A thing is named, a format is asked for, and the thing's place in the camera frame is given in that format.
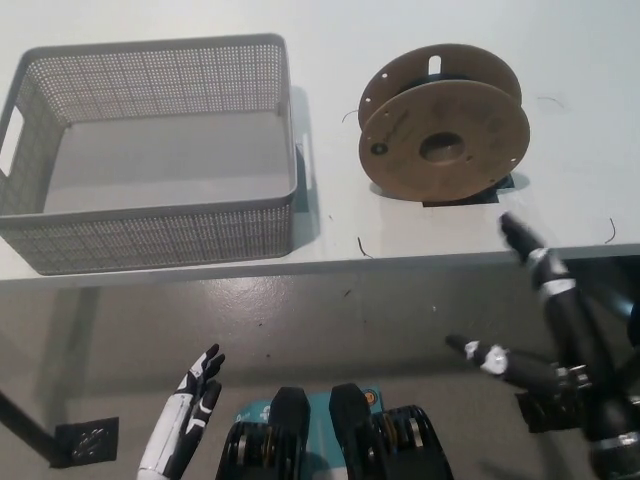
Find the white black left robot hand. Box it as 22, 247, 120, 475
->
137, 343, 226, 480

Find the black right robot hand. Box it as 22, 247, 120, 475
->
446, 212, 640, 445

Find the cardboard filament spool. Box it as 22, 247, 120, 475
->
357, 42, 531, 202

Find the dark tape patch on table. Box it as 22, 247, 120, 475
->
421, 172, 519, 209

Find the grey perforated plastic basket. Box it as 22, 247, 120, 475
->
0, 33, 314, 277

